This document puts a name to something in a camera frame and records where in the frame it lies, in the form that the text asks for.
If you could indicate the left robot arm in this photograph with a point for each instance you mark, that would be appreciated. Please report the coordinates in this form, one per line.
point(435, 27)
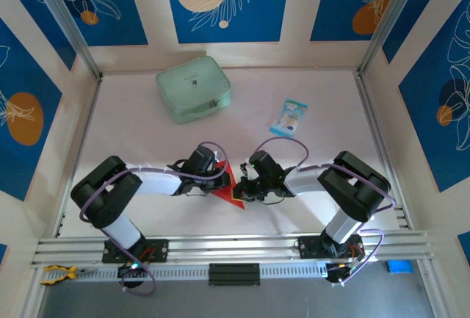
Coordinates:
point(106, 193)

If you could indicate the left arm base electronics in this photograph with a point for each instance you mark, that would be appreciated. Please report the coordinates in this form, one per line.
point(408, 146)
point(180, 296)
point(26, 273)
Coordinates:
point(132, 270)

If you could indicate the aluminium side rail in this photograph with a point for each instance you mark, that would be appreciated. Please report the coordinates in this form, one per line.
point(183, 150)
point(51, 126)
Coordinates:
point(79, 130)
point(378, 130)

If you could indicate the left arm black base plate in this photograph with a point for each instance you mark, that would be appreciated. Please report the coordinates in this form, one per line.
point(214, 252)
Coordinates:
point(159, 250)

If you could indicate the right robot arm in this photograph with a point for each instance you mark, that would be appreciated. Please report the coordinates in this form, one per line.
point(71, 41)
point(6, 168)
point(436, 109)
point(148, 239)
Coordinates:
point(354, 187)

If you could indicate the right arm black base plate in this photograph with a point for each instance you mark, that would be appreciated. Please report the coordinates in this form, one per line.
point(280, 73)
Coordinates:
point(308, 247)

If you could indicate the aluminium rail beam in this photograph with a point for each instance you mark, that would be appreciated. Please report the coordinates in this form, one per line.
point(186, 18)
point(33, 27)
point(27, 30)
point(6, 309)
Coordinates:
point(231, 246)

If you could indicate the red paper sheet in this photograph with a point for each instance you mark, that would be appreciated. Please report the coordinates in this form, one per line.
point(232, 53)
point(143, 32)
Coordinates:
point(225, 197)

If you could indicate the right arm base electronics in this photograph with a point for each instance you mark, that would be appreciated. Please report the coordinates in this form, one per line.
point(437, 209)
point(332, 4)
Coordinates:
point(347, 264)

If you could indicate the blue sponge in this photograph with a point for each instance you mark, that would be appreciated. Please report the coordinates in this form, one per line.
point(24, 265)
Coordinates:
point(399, 267)

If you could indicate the black block on duct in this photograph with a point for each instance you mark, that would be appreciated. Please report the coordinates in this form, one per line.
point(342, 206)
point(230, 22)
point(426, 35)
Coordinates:
point(234, 274)

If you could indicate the mint green zip pouch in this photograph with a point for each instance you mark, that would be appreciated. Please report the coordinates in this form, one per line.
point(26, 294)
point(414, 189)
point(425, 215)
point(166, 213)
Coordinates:
point(191, 86)

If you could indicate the light blue snack packet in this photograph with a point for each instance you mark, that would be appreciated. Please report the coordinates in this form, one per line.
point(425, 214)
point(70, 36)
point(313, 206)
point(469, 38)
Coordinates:
point(288, 118)

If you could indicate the aluminium corner post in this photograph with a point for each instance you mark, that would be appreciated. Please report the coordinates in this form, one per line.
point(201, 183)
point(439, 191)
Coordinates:
point(393, 17)
point(62, 17)

